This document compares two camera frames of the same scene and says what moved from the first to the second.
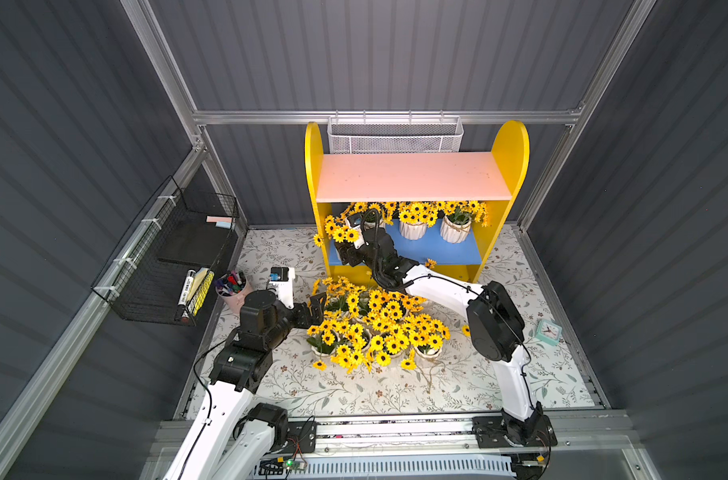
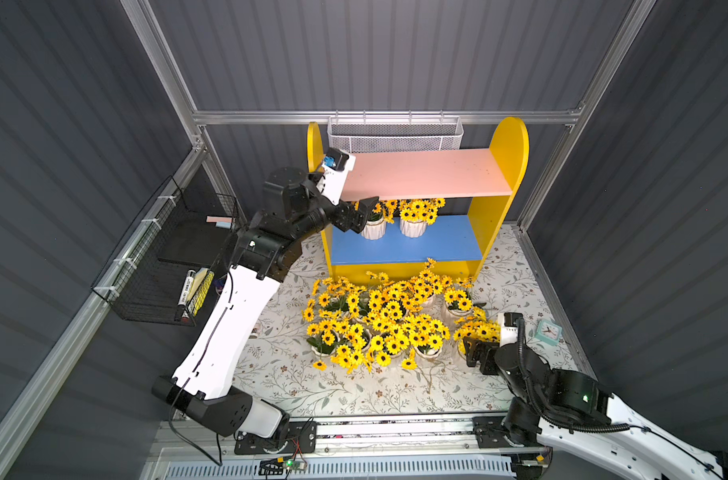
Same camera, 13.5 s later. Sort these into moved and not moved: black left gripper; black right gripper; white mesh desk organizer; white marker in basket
Moved: black left gripper; black right gripper
Not moved: white mesh desk organizer; white marker in basket
